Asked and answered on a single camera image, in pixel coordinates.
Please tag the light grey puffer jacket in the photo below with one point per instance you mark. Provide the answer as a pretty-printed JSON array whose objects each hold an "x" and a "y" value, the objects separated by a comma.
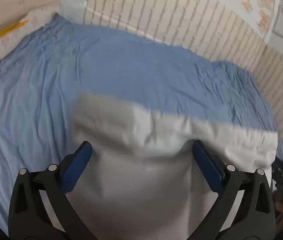
[{"x": 142, "y": 181}]

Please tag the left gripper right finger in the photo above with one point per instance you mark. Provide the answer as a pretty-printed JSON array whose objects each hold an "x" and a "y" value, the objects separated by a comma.
[{"x": 244, "y": 208}]

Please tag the blue bed sheet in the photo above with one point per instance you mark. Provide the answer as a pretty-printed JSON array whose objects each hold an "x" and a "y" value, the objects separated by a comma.
[{"x": 66, "y": 59}]

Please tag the yellow tape strip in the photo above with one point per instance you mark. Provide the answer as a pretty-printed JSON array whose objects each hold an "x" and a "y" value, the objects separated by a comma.
[{"x": 1, "y": 33}]

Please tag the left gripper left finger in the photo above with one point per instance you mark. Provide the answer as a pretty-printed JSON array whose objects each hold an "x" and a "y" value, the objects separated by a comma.
[{"x": 39, "y": 208}]

